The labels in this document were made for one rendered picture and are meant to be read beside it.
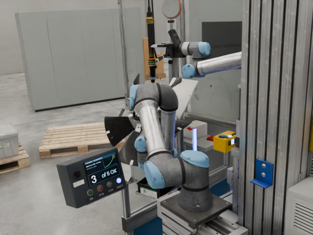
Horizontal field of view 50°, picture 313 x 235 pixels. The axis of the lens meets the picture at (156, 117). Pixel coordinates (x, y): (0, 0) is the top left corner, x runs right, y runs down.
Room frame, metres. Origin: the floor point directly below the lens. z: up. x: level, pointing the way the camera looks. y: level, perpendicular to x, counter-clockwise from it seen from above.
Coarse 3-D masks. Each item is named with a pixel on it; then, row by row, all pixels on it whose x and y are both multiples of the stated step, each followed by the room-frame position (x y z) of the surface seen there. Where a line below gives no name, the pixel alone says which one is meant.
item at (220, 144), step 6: (228, 132) 2.07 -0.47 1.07; (234, 132) 2.07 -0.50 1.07; (216, 138) 2.00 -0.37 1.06; (222, 138) 1.97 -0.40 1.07; (228, 138) 1.96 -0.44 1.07; (216, 144) 2.00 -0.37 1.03; (222, 144) 1.96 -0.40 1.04; (234, 144) 2.00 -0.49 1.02; (222, 150) 1.96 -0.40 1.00; (228, 150) 1.96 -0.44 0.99
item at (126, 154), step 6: (132, 132) 2.09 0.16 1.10; (138, 132) 2.09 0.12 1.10; (132, 138) 2.06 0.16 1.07; (126, 144) 2.04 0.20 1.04; (132, 144) 2.04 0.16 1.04; (120, 150) 2.03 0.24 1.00; (126, 150) 2.02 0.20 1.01; (132, 150) 2.01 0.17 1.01; (120, 156) 2.00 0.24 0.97; (126, 156) 1.99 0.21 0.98; (132, 156) 1.99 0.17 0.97; (126, 162) 1.97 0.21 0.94
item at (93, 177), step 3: (90, 174) 1.32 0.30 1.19; (93, 174) 1.32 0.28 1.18; (96, 174) 1.33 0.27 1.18; (90, 177) 1.31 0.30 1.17; (93, 177) 1.32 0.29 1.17; (96, 177) 1.33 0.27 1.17; (90, 180) 1.31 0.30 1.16; (93, 180) 1.31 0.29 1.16; (96, 180) 1.32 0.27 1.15; (99, 180) 1.33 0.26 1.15; (90, 183) 1.30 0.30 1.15; (93, 183) 1.31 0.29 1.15; (96, 183) 1.32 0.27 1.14; (90, 186) 1.30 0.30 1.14
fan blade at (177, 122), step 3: (159, 117) 2.09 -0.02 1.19; (159, 120) 2.03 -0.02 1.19; (177, 120) 2.04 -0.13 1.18; (180, 120) 2.03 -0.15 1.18; (183, 120) 2.03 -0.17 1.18; (177, 123) 1.99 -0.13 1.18; (180, 123) 1.98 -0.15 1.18; (183, 123) 1.98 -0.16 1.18; (186, 123) 1.97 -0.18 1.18; (189, 123) 1.96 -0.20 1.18; (177, 126) 1.94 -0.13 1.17; (180, 126) 1.94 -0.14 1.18; (183, 126) 1.93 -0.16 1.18; (186, 126) 1.93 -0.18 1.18; (177, 129) 1.91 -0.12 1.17
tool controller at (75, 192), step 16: (80, 160) 1.31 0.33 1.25; (96, 160) 1.35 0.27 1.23; (112, 160) 1.40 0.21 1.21; (64, 176) 1.29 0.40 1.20; (80, 176) 1.29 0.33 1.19; (112, 176) 1.37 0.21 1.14; (64, 192) 1.31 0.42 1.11; (80, 192) 1.26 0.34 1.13; (96, 192) 1.31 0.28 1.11; (112, 192) 1.35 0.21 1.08
